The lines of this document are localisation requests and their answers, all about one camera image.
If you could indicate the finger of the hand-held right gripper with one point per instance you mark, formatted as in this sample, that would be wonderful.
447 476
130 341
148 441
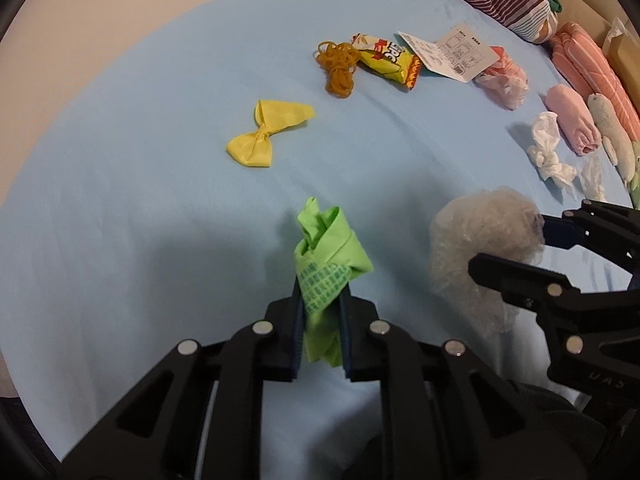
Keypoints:
520 275
562 232

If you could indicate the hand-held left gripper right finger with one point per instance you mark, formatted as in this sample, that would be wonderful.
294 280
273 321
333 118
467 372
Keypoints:
345 330

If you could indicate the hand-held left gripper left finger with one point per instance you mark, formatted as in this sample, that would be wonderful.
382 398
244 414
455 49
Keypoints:
298 320

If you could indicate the clear bubble wrap ball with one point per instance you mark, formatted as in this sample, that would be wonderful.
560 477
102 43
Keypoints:
475 240

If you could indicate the green plastic bag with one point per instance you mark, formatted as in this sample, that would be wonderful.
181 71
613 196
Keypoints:
325 260

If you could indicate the white instruction leaflet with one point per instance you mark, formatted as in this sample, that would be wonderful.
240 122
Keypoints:
452 55

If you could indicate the yellow snack packet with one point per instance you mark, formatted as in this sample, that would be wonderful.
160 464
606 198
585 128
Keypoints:
387 60

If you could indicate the clear plastic scrap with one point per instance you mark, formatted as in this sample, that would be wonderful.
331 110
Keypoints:
594 177

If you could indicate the white crumpled tissue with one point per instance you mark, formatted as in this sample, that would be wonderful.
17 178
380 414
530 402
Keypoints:
547 150

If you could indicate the turtle plush toy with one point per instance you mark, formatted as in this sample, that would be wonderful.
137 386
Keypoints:
612 130

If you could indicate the pink rolled cloth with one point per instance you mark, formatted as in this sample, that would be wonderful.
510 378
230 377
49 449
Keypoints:
572 117

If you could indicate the pink clear plastic bag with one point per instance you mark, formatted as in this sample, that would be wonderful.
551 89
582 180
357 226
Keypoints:
507 82

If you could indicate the pink striped pillow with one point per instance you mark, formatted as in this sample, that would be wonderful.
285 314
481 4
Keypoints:
592 65

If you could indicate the yellow knotted plastic bag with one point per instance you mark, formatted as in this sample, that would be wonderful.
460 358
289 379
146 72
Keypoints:
255 147

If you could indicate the brown paper bag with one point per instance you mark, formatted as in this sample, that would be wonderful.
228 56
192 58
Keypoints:
625 52

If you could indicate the beige headboard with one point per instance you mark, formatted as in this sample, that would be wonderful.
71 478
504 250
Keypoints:
582 0

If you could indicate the bunch of tan rubber bands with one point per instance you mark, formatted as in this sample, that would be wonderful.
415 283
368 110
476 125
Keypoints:
341 67

